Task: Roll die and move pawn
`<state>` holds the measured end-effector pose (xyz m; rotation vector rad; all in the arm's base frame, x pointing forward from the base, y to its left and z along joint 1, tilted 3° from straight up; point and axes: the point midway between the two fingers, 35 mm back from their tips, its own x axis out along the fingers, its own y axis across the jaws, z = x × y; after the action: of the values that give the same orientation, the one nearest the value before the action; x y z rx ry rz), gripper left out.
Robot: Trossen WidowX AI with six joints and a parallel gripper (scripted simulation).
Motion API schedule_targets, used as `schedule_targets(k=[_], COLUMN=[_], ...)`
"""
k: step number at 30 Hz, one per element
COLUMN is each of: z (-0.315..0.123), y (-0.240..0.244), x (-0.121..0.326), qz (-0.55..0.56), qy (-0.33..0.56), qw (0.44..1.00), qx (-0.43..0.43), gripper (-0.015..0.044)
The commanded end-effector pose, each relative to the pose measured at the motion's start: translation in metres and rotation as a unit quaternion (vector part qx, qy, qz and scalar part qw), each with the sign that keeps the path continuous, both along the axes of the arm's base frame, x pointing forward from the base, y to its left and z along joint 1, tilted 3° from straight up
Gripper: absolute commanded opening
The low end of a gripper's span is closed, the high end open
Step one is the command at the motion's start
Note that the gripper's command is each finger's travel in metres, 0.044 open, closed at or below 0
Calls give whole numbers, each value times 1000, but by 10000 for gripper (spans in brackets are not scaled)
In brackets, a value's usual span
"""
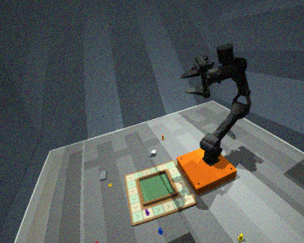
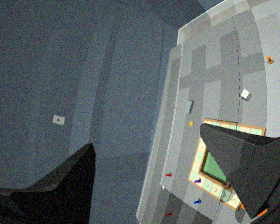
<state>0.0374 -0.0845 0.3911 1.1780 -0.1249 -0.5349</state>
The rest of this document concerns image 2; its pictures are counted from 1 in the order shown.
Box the white die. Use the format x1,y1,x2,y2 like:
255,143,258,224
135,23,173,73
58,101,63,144
241,88,252,99

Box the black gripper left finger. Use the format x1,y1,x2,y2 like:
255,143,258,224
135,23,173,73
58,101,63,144
0,143,96,224

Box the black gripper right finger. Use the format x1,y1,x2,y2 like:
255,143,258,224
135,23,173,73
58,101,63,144
200,123,280,219

